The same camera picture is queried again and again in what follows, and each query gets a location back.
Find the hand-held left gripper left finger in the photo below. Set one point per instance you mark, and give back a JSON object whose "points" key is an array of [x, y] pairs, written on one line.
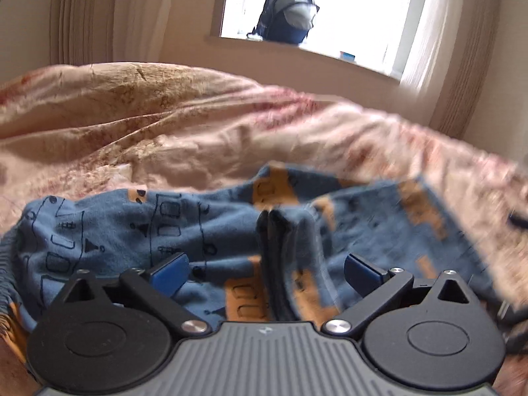
{"points": [[171, 274]]}

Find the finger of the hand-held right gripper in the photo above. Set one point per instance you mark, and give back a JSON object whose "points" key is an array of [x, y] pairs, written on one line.
{"points": [[519, 219]]}

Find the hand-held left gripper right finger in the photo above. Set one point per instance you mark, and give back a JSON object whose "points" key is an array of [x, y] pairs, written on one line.
{"points": [[363, 271]]}

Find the blue printed pants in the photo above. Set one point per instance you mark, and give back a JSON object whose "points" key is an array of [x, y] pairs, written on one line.
{"points": [[231, 231]]}

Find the floral bed blanket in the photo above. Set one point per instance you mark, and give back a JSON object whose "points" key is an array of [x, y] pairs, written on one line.
{"points": [[206, 132]]}

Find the beige curtain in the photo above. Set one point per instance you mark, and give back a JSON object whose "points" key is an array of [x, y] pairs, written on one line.
{"points": [[470, 57], [82, 12]]}

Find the white sheer curtain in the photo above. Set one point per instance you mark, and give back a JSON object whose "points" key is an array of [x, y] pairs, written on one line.
{"points": [[144, 12], [429, 41]]}

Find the small blue red box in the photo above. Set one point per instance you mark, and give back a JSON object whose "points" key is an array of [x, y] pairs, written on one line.
{"points": [[347, 55]]}

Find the white windowsill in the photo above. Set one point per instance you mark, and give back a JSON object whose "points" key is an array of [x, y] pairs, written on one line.
{"points": [[288, 49]]}

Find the white framed window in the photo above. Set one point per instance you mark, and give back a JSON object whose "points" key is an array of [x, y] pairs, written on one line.
{"points": [[350, 8]]}

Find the dark blue backpack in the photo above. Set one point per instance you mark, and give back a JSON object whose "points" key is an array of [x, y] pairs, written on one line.
{"points": [[286, 16]]}

